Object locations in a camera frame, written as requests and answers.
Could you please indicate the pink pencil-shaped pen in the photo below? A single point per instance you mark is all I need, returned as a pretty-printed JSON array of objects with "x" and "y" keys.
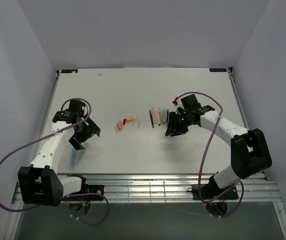
[{"x": 154, "y": 116}]

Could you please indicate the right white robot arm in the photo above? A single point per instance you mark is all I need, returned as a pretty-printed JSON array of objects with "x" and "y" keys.
[{"x": 249, "y": 149}]

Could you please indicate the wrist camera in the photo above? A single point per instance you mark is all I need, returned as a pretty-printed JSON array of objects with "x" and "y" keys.
[
  {"x": 190, "y": 103},
  {"x": 77, "y": 106}
]

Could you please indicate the orange highlighter cap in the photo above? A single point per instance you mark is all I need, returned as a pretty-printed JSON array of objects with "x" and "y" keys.
[{"x": 119, "y": 126}]

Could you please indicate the yellow-orange pen cap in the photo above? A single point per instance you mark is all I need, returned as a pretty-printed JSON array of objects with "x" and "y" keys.
[{"x": 130, "y": 118}]

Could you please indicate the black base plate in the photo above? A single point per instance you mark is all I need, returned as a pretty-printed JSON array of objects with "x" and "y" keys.
[
  {"x": 208, "y": 193},
  {"x": 96, "y": 189}
]

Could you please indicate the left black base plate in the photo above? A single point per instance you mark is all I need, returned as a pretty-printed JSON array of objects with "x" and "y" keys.
[{"x": 96, "y": 189}]

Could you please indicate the green highlighter pen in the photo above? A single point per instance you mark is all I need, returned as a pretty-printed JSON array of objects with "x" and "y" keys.
[{"x": 85, "y": 145}]

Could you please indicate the teal gel pen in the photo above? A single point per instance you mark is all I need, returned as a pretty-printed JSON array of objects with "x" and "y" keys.
[{"x": 166, "y": 119}]

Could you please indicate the orange highlighter pen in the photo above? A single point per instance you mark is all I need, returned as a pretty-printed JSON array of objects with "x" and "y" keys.
[{"x": 164, "y": 115}]

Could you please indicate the light blue highlighter pen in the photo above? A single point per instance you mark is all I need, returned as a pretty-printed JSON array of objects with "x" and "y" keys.
[{"x": 73, "y": 158}]

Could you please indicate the right blue corner label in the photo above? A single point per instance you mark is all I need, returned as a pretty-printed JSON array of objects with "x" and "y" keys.
[{"x": 218, "y": 70}]

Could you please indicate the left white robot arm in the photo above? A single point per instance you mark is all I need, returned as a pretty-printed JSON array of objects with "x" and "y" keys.
[{"x": 39, "y": 182}]

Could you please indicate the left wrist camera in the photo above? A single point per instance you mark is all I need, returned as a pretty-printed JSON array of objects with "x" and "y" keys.
[{"x": 77, "y": 106}]

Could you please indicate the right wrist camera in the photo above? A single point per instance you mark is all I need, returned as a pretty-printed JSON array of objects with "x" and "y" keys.
[{"x": 190, "y": 103}]

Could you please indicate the left blue corner label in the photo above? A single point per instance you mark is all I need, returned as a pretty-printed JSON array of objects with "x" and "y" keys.
[{"x": 69, "y": 71}]

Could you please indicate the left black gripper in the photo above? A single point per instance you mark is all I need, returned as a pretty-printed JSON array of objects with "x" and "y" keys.
[{"x": 91, "y": 129}]

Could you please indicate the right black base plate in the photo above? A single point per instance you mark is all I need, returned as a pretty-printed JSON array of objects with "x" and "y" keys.
[{"x": 208, "y": 193}]

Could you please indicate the thin yellow pen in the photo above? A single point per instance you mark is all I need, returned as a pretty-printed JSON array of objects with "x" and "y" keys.
[{"x": 161, "y": 116}]

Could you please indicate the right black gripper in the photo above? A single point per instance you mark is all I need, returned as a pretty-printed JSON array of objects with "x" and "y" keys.
[{"x": 173, "y": 129}]

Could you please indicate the blue corner label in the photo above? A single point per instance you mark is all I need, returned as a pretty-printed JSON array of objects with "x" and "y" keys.
[
  {"x": 218, "y": 70},
  {"x": 69, "y": 71}
]

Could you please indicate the aluminium rail frame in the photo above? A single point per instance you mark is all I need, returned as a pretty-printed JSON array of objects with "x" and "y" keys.
[{"x": 159, "y": 184}]

